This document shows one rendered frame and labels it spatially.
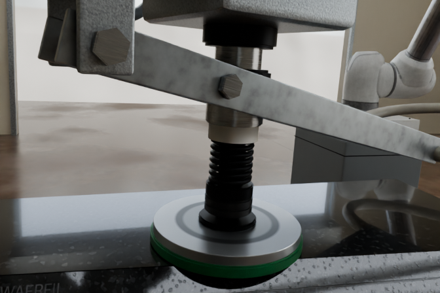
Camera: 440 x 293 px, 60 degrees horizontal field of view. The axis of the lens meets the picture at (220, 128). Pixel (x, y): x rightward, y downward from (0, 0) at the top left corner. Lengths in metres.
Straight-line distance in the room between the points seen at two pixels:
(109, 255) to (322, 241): 0.30
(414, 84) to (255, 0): 1.48
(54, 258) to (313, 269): 0.33
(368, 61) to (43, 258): 1.48
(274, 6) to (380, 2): 6.59
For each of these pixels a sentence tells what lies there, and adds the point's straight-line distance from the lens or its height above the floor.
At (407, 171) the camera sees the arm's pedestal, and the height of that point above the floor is 0.67.
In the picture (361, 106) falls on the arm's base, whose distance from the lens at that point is 1.74.
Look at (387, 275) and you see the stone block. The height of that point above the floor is 0.80.
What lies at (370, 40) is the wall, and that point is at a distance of 6.87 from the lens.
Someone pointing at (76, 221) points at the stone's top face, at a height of 0.82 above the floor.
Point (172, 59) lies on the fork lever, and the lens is 0.41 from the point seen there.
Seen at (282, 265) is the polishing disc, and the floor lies 0.83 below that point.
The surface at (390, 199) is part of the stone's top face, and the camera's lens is 0.85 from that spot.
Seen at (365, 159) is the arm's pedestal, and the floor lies 0.73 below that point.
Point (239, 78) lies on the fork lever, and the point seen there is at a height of 1.06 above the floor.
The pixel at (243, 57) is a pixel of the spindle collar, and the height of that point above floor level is 1.08.
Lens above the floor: 1.08
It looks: 10 degrees down
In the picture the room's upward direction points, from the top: 4 degrees clockwise
